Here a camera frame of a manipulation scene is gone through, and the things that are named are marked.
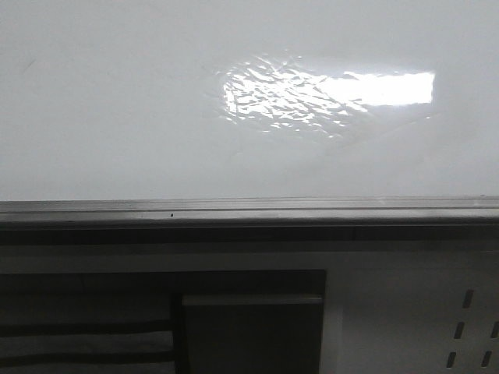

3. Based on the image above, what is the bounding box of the dark grey box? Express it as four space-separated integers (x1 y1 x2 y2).
184 299 324 373

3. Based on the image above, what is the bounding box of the grey aluminium marker tray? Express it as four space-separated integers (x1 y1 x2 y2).
1 196 498 245

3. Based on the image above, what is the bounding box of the white perforated metal cabinet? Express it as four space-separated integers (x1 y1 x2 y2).
1 240 498 373

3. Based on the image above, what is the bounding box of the white glossy whiteboard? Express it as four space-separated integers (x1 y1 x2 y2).
1 1 498 201

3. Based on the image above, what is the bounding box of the dark slatted shelf rack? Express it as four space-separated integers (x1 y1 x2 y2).
1 270 326 373

